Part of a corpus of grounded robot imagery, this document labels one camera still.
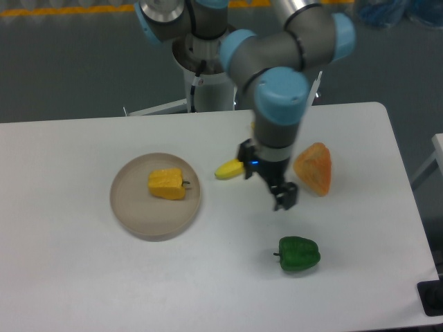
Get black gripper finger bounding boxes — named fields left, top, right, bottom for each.
left=237, top=138, right=258, bottom=180
left=270, top=182, right=298, bottom=211

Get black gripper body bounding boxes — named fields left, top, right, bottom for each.
left=247, top=154, right=294, bottom=194

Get yellow bell pepper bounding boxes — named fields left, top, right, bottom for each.
left=147, top=167, right=189, bottom=201

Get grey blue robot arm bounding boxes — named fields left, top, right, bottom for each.
left=134, top=1, right=356, bottom=210

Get green bell pepper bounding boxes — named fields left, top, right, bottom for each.
left=273, top=236, right=321, bottom=272

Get beige round plate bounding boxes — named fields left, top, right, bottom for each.
left=109, top=153, right=201, bottom=241

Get yellow banana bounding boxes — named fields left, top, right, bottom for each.
left=215, top=158, right=244, bottom=180

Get orange bread wedge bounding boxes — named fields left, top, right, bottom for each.
left=293, top=142, right=332, bottom=196

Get yellow floor tape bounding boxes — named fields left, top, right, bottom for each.
left=1, top=1, right=356, bottom=17

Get white furniture at right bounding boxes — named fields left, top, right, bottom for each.
left=410, top=133, right=442, bottom=191

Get black device at edge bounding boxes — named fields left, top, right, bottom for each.
left=417, top=280, right=442, bottom=317

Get blue transparent bags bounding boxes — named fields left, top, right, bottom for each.
left=354, top=1, right=442, bottom=30

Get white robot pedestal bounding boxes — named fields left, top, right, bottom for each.
left=141, top=17, right=336, bottom=113

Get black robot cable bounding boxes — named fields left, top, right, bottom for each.
left=188, top=59, right=208, bottom=113

